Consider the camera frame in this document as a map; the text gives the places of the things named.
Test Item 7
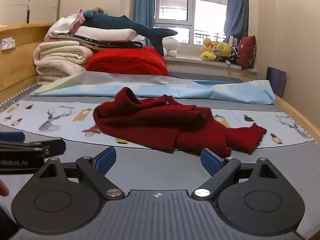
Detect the pink and white cloth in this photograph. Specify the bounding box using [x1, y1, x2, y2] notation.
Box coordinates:
[44, 9, 87, 42]

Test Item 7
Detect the red folded blanket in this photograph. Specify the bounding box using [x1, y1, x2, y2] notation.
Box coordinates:
[86, 46, 170, 77]

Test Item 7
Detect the grey bed cover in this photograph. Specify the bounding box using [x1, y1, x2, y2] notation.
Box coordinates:
[0, 70, 320, 240]

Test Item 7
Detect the red cushion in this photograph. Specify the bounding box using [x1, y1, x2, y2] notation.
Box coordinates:
[236, 35, 257, 70]

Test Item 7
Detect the beige wardrobe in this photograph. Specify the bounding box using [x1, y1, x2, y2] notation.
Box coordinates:
[0, 0, 63, 26]

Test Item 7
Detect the teal shark plush toy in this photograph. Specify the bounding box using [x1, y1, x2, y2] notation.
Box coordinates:
[80, 9, 178, 57]

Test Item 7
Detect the person's left hand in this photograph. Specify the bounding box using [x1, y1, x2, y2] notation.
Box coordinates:
[0, 179, 10, 197]

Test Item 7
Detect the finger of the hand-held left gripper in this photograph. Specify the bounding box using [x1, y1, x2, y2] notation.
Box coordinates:
[0, 139, 66, 156]
[0, 131, 26, 143]

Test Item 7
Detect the purple bag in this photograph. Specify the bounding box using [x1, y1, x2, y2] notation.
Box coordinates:
[266, 66, 287, 98]

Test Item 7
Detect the blue curtain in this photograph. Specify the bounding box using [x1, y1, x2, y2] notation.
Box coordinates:
[223, 0, 249, 38]
[135, 0, 157, 29]

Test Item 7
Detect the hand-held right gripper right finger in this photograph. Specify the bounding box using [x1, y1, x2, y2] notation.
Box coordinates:
[192, 149, 283, 200]

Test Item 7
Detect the yellow plush toy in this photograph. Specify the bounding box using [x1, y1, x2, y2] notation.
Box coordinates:
[200, 38, 218, 62]
[215, 41, 232, 58]

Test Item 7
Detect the navy trimmed folded blanket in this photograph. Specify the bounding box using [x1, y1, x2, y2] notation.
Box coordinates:
[72, 34, 146, 52]

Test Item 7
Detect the white plush toy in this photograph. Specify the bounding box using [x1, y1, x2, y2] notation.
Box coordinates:
[162, 36, 180, 57]

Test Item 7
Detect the window sill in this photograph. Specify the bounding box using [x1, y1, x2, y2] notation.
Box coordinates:
[164, 55, 258, 74]

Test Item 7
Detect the light blue sheet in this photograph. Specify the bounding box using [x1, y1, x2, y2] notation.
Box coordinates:
[30, 71, 276, 105]

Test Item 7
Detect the window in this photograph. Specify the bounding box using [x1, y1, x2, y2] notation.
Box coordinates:
[153, 0, 231, 46]

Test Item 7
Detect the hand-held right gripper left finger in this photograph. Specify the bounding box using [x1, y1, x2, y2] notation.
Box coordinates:
[35, 147, 125, 200]

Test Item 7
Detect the deer printed bed sheet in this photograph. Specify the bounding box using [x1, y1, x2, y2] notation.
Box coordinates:
[0, 99, 316, 148]

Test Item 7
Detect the cream folded blanket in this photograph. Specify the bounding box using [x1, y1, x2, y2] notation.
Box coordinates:
[33, 41, 95, 85]

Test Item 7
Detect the dark red knit sweater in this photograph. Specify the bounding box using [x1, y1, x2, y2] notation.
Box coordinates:
[93, 87, 267, 158]

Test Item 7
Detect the wooden bed frame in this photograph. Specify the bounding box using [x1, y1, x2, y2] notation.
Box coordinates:
[0, 23, 320, 144]

